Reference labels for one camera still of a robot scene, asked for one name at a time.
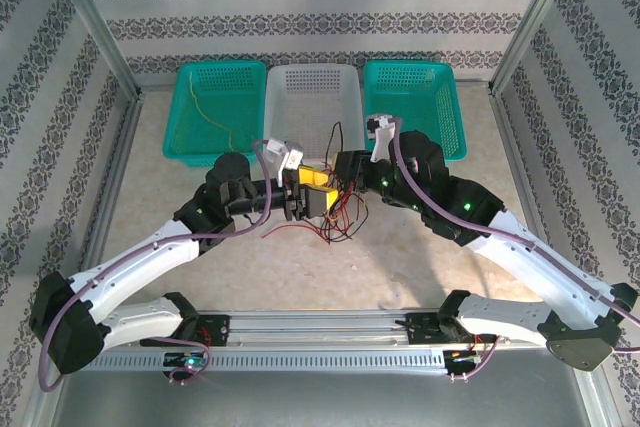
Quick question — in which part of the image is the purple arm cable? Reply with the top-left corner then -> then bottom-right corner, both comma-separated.
38,139 -> 275,393
389,116 -> 640,382

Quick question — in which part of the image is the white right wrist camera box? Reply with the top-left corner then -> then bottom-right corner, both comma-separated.
366,114 -> 404,164

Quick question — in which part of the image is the small controller board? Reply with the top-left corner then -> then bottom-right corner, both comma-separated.
163,351 -> 207,369
446,348 -> 484,364

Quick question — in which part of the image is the white perforated plastic basket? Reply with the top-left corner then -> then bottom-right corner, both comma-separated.
263,64 -> 365,163

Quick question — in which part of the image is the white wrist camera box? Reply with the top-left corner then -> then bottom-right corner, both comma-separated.
263,138 -> 306,187
366,114 -> 404,164

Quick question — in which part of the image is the aluminium floor frame rail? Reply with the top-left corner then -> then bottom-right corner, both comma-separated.
137,77 -> 496,94
22,91 -> 146,427
489,89 -> 626,427

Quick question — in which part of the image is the aluminium frame post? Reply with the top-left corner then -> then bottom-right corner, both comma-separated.
47,0 -> 144,98
489,0 -> 589,96

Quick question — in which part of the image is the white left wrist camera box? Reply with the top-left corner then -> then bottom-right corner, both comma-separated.
263,138 -> 306,187

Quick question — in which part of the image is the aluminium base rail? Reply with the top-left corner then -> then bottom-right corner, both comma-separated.
197,310 -> 449,347

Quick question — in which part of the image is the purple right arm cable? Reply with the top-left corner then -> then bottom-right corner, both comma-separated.
389,116 -> 640,382

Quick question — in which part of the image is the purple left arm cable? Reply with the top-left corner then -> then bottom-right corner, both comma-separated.
38,139 -> 275,393

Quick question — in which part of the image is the grey metal base plate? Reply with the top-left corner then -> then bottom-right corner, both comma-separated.
49,369 -> 601,427

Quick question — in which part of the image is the teal perforated plastic basket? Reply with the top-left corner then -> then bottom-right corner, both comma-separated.
362,60 -> 469,163
162,60 -> 268,171

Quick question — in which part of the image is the slotted metal cable tray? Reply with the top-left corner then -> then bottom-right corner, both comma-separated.
94,344 -> 451,373

